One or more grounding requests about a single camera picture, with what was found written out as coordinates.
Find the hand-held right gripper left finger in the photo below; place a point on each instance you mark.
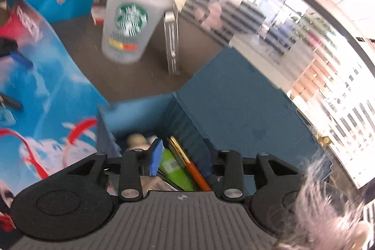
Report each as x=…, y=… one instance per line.
x=155, y=156

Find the window blinds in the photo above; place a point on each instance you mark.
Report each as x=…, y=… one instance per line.
x=337, y=97

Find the green tube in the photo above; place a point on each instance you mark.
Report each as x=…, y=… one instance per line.
x=175, y=171

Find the blue ribbed container box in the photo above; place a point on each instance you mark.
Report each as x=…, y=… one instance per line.
x=234, y=103

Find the frosted plastic cup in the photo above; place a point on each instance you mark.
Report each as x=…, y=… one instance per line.
x=129, y=42

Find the red and white small box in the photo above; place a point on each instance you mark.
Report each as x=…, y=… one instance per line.
x=96, y=15

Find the pink fluffy object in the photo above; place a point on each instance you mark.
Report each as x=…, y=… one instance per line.
x=322, y=209

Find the gold and orange pen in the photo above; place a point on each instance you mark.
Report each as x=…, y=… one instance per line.
x=193, y=169

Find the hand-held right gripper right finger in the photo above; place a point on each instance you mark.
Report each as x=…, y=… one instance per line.
x=231, y=168

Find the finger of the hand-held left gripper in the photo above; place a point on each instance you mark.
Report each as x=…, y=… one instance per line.
x=22, y=60
x=13, y=105

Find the printed desk mat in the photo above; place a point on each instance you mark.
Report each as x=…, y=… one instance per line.
x=58, y=97

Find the clear acrylic stand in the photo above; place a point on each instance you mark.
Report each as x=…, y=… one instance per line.
x=172, y=48

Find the beige round cap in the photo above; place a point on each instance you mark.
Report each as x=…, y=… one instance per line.
x=134, y=139

